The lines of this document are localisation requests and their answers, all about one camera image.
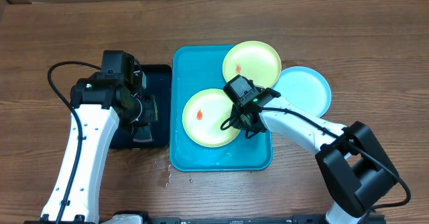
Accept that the yellow-green plate bottom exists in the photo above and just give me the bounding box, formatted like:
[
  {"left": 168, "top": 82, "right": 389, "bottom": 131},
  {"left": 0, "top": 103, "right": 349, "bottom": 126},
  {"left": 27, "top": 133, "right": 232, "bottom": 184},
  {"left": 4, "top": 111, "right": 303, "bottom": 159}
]
[{"left": 182, "top": 89, "right": 241, "bottom": 148}]

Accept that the yellow-green plate top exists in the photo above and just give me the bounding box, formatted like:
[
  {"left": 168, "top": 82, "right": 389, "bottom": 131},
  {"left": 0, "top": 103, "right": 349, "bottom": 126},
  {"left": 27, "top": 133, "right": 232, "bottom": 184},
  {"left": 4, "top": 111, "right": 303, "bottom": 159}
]
[{"left": 223, "top": 41, "right": 282, "bottom": 88}]

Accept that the black rectangular tray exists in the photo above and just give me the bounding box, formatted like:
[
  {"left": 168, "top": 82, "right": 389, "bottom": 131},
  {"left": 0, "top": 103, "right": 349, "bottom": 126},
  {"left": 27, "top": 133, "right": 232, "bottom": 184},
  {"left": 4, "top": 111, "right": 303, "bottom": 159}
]
[{"left": 110, "top": 64, "right": 172, "bottom": 150}]

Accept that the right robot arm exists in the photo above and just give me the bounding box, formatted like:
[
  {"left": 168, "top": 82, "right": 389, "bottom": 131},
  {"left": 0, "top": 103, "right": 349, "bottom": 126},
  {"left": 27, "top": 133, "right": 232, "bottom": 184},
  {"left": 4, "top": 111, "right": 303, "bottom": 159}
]
[{"left": 221, "top": 75, "right": 398, "bottom": 223}]

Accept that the dark green sponge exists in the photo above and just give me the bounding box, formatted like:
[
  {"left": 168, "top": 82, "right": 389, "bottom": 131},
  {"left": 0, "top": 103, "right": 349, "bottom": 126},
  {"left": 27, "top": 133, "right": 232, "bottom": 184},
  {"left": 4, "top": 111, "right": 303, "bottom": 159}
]
[{"left": 133, "top": 125, "right": 153, "bottom": 143}]

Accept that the light blue plate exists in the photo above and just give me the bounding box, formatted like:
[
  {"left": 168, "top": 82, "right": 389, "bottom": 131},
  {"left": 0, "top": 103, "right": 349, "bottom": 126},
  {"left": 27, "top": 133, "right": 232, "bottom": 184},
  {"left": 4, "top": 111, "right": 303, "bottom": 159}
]
[{"left": 273, "top": 66, "right": 332, "bottom": 117}]

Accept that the yellow-green plate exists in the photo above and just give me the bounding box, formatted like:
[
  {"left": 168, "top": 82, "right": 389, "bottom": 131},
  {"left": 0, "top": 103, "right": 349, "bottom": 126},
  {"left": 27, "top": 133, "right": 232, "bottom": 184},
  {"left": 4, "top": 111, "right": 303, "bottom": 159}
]
[
  {"left": 223, "top": 41, "right": 282, "bottom": 88},
  {"left": 182, "top": 89, "right": 241, "bottom": 148}
]

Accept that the teal plastic tray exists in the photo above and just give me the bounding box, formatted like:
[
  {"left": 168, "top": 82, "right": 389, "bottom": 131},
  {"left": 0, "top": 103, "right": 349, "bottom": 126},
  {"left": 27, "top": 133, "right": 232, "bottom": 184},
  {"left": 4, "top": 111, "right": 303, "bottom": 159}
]
[{"left": 170, "top": 45, "right": 273, "bottom": 172}]

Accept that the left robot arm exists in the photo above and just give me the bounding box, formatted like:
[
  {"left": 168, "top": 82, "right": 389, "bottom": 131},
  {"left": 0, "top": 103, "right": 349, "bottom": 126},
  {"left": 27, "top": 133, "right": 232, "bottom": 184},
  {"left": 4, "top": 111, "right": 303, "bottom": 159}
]
[{"left": 39, "top": 50, "right": 158, "bottom": 223}]

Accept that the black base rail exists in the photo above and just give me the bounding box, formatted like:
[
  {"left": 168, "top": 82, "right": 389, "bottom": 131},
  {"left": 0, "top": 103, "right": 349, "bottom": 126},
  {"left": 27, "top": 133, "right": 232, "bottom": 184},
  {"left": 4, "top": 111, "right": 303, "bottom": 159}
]
[{"left": 100, "top": 210, "right": 386, "bottom": 224}]

